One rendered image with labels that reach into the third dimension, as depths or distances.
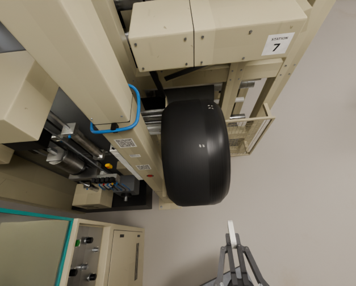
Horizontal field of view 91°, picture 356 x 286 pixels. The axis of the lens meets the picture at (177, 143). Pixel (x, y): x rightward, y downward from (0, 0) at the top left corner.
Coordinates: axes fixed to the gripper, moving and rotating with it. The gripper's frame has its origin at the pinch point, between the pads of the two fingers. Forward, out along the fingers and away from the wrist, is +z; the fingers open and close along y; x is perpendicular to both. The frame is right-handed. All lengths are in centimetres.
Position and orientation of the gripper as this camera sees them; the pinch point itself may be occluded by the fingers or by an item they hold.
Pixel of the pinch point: (231, 234)
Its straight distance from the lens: 60.1
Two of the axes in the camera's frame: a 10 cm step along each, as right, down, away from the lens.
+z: 0.9, -5.6, 8.2
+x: -1.8, -8.2, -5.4
